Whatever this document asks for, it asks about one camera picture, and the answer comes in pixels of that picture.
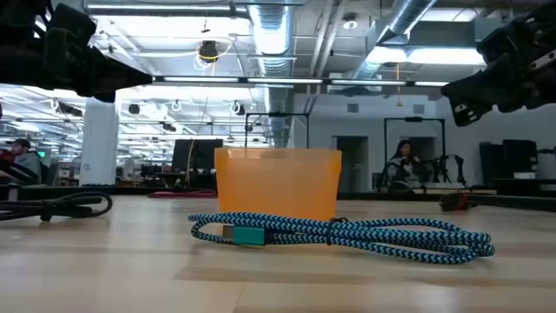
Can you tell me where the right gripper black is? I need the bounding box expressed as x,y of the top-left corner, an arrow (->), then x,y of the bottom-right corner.
440,2 -> 556,129

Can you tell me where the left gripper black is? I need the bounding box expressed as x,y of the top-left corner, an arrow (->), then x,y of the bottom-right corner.
41,3 -> 154,104

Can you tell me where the red USB-C cable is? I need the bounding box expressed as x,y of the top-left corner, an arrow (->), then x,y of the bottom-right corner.
147,190 -> 218,200

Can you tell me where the black USB-C cable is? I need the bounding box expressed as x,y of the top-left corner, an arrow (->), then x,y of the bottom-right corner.
0,191 -> 114,222

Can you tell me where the blue pen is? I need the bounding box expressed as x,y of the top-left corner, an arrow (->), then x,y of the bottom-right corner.
188,211 -> 496,265

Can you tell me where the white pillar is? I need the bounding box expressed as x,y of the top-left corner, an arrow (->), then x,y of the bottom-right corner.
79,97 -> 120,187

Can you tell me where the black equipment cabinet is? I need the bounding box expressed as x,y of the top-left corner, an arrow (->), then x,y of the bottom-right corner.
479,138 -> 539,180

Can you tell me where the person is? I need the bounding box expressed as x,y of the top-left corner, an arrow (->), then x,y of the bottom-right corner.
0,137 -> 43,186
381,139 -> 426,193

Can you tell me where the black computer monitor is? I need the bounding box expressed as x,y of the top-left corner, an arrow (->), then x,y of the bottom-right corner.
171,138 -> 224,173

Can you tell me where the long ceiling light bar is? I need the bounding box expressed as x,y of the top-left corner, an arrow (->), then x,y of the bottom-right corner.
151,75 -> 451,89

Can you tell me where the orange translucent plastic bin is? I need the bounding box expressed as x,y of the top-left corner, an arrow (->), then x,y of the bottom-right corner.
214,147 -> 343,223

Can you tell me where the black metal stand frame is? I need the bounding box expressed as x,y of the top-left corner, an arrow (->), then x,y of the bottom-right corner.
383,116 -> 447,177
244,111 -> 311,151

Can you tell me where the black ceiling cable reel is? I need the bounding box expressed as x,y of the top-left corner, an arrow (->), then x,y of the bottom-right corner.
197,39 -> 221,63

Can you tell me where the black cable with red tie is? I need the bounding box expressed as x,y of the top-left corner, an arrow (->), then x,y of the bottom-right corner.
438,190 -> 473,213

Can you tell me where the black aluminium table frame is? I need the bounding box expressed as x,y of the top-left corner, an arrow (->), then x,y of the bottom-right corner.
0,184 -> 556,212

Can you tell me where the silver ceiling air duct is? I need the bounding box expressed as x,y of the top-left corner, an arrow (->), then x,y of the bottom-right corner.
246,0 -> 301,149
347,0 -> 438,83

